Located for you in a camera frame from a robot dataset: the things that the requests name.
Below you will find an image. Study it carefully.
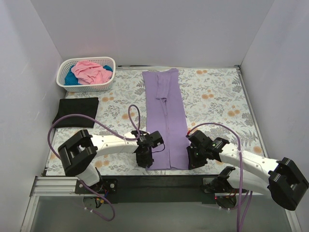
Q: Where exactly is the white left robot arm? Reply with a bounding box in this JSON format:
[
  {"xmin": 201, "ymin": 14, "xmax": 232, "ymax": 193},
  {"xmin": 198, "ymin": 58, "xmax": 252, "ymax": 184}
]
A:
[{"xmin": 58, "ymin": 130, "xmax": 164, "ymax": 193}]

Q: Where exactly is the teal t-shirt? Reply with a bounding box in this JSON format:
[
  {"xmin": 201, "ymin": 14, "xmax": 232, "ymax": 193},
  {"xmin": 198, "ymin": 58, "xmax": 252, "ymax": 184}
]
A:
[{"xmin": 64, "ymin": 65, "xmax": 113, "ymax": 86}]

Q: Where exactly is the folded black t-shirt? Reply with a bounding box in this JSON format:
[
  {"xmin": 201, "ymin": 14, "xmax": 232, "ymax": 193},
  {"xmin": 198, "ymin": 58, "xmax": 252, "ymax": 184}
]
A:
[{"xmin": 52, "ymin": 97, "xmax": 99, "ymax": 128}]

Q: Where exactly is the pink t-shirt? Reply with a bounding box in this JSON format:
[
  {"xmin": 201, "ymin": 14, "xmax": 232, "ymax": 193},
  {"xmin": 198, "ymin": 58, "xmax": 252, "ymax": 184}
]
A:
[{"xmin": 71, "ymin": 60, "xmax": 113, "ymax": 85}]

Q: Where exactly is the white plastic laundry basket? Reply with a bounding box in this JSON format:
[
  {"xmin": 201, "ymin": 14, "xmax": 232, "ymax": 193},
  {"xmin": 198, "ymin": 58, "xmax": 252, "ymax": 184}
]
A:
[{"xmin": 56, "ymin": 57, "xmax": 116, "ymax": 92}]

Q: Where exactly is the purple t-shirt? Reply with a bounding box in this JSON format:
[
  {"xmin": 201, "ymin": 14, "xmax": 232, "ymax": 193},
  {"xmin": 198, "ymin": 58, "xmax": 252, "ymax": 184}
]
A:
[{"xmin": 142, "ymin": 68, "xmax": 190, "ymax": 170}]

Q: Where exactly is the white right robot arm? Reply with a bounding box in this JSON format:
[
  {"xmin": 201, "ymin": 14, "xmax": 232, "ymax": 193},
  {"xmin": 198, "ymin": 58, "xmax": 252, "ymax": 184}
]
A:
[{"xmin": 187, "ymin": 130, "xmax": 309, "ymax": 211}]

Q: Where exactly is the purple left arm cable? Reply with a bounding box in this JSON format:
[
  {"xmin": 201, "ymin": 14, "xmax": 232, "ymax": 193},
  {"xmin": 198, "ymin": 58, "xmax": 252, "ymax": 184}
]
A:
[{"xmin": 47, "ymin": 104, "xmax": 142, "ymax": 222}]

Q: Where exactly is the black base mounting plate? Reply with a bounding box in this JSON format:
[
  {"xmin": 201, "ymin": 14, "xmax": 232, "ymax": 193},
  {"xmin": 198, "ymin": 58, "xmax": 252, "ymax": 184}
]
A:
[{"xmin": 74, "ymin": 175, "xmax": 248, "ymax": 205}]

